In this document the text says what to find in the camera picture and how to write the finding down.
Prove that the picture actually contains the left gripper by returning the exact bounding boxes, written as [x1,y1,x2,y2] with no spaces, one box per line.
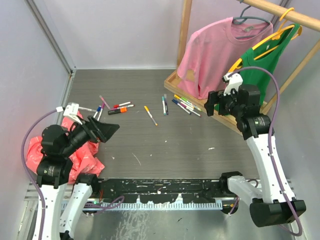
[62,114,119,156]

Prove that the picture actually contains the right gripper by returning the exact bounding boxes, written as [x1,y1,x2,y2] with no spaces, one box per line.
[204,86,244,119]

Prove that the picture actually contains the yellow marker pen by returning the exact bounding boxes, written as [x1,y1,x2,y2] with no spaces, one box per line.
[144,105,158,126]

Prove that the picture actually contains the purple marker pen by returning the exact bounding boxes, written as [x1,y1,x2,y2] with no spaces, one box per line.
[163,94,169,115]

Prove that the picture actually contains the teal marker pen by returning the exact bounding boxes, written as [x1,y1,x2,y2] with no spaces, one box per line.
[161,96,167,116]

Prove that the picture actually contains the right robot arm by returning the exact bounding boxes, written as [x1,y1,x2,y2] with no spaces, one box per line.
[204,84,307,228]

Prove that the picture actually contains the blue cap marker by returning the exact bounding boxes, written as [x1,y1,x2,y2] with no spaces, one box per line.
[93,105,102,118]

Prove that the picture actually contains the red cap marker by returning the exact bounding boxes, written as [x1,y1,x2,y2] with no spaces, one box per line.
[113,101,131,109]

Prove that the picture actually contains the purple cap white marker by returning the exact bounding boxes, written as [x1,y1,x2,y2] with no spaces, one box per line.
[97,103,105,121]

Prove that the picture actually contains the magenta marker near rack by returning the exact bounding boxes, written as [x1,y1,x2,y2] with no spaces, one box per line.
[181,103,202,118]

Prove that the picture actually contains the orange black highlighter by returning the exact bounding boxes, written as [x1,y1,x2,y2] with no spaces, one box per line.
[107,108,127,116]

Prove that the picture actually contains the green cap marker near rack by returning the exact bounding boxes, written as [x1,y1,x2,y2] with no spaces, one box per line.
[181,97,202,112]

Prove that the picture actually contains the light pink marker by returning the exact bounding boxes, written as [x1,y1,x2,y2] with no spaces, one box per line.
[99,95,111,110]

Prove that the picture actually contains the white silver marker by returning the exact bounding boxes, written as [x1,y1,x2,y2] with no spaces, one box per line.
[78,106,96,112]

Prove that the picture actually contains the pink cap marker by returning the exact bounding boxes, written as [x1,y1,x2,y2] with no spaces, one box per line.
[111,104,135,110]

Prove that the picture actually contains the red crumpled plastic bag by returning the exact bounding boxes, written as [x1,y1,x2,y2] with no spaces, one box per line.
[25,117,105,189]

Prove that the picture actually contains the yellow cap marker near rack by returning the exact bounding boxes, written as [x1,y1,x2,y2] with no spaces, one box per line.
[174,94,198,109]

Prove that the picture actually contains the wooden clothes rack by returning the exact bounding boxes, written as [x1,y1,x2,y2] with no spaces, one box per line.
[163,0,320,137]

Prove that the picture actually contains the pink t-shirt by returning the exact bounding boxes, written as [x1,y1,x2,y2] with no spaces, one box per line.
[177,17,273,100]

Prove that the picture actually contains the green tank top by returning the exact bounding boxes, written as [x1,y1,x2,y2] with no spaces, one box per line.
[214,23,302,115]

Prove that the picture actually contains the grey hanger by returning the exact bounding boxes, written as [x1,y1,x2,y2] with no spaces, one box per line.
[232,5,273,41]

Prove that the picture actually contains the yellow hanger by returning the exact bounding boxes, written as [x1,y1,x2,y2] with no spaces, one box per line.
[228,7,303,73]

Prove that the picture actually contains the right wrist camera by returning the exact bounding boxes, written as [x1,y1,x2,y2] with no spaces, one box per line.
[222,72,243,96]

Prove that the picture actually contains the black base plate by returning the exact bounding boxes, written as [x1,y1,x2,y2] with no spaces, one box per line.
[100,178,236,204]

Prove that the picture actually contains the cable duct rail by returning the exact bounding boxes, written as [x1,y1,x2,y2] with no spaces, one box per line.
[59,201,224,211]

